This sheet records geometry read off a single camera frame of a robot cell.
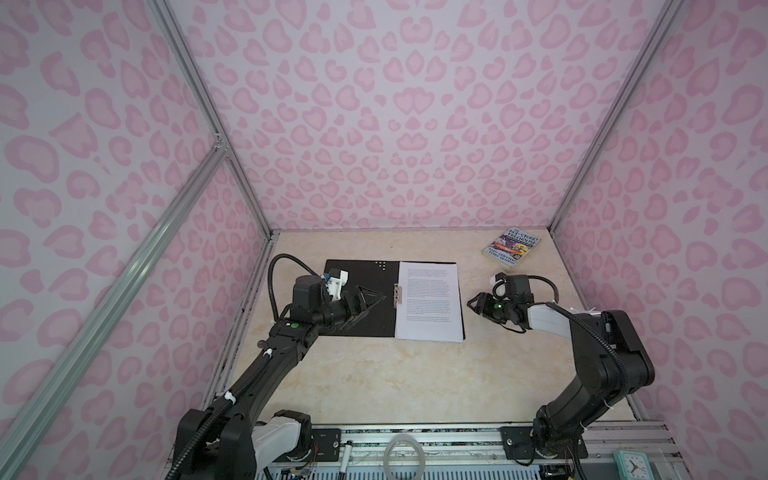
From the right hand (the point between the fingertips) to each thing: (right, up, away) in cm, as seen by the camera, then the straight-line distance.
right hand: (475, 303), depth 95 cm
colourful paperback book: (+18, +19, +16) cm, 31 cm away
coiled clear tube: (-26, -30, -22) cm, 45 cm away
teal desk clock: (+29, -33, -26) cm, 51 cm away
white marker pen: (-37, -33, -25) cm, 56 cm away
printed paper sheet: (-14, -1, +4) cm, 14 cm away
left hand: (-30, +4, -18) cm, 36 cm away
